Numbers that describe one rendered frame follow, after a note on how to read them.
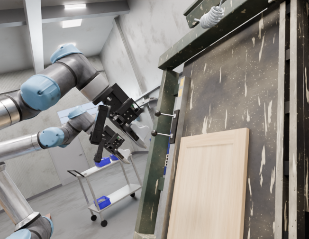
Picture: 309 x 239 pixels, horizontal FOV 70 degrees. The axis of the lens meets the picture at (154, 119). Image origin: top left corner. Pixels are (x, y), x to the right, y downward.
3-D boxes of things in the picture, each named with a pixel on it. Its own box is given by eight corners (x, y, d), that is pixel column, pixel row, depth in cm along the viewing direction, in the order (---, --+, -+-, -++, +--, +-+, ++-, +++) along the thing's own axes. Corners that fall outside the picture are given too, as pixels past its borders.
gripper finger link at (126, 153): (137, 156, 105) (123, 143, 103) (130, 166, 103) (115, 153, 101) (135, 156, 108) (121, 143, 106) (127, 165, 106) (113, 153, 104)
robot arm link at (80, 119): (67, 116, 103) (79, 103, 103) (85, 132, 105) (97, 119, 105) (63, 118, 95) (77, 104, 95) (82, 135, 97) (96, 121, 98)
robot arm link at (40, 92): (32, 120, 54) (61, 96, 62) (53, 107, 47) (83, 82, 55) (7, 96, 52) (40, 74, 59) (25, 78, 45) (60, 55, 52)
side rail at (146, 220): (149, 231, 139) (133, 230, 134) (175, 75, 168) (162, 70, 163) (154, 234, 134) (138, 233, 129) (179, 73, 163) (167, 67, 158)
